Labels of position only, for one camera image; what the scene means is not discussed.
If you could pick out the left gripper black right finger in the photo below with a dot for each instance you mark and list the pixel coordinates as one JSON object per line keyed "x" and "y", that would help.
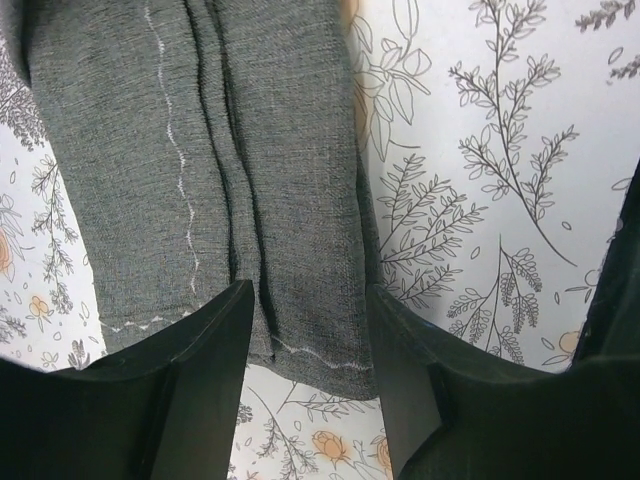
{"x": 453, "y": 411}

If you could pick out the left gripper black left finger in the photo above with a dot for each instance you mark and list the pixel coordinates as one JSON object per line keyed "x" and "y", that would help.
{"x": 163, "y": 408}

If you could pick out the grey cloth napkin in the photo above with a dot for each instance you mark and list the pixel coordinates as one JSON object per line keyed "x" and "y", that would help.
{"x": 205, "y": 142}

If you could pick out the floral tablecloth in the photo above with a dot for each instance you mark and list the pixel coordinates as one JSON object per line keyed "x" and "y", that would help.
{"x": 498, "y": 140}

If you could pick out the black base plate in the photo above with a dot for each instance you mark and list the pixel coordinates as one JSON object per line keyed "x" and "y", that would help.
{"x": 612, "y": 324}

